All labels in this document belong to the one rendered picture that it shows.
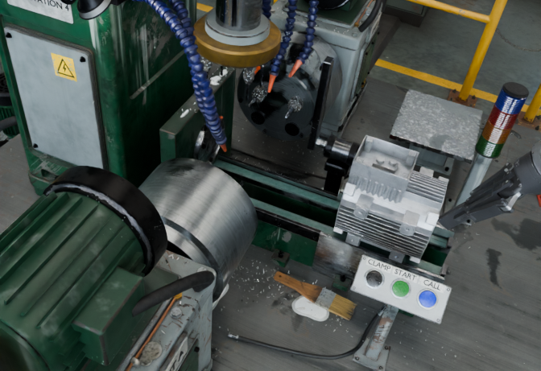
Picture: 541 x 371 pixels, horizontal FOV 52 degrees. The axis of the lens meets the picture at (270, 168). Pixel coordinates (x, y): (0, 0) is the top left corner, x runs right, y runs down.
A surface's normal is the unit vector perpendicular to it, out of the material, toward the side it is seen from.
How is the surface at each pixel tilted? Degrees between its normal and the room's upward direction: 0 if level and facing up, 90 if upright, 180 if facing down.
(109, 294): 0
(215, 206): 32
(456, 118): 0
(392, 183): 90
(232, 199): 39
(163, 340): 0
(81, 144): 90
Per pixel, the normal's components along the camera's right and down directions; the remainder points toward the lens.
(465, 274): 0.10, -0.74
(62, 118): -0.38, 0.59
